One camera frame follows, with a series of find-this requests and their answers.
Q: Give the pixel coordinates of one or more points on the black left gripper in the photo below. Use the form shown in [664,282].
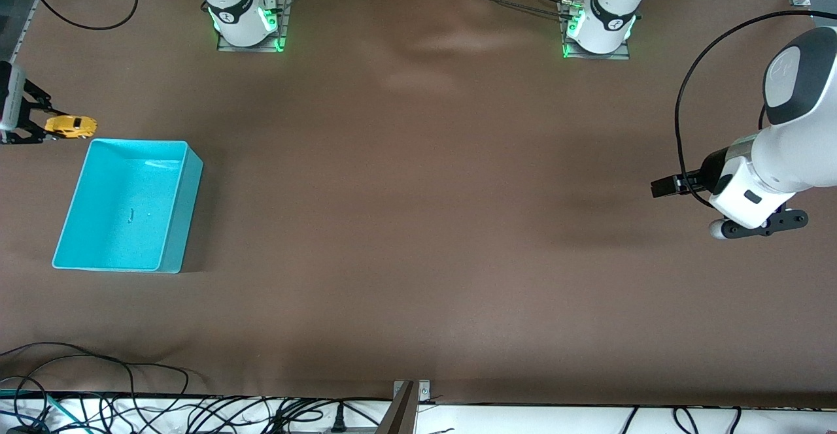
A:
[708,166]

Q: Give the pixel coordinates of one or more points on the yellow beetle toy car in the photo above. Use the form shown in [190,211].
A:
[75,127]

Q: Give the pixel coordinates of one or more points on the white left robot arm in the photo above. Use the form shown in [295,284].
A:
[798,153]

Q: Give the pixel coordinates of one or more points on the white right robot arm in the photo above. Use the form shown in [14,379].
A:
[232,9]

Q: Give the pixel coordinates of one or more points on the turquoise plastic bin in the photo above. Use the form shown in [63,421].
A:
[118,212]

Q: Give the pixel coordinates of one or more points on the brown table cloth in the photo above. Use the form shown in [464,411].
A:
[418,225]

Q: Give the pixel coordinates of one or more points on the grey power strip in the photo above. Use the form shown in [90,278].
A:
[307,430]

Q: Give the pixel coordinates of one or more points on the black power plug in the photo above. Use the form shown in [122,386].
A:
[338,421]

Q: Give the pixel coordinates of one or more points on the metal bracket plate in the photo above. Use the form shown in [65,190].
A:
[424,391]

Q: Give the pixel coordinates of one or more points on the grey metal camera post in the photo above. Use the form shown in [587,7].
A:
[399,417]

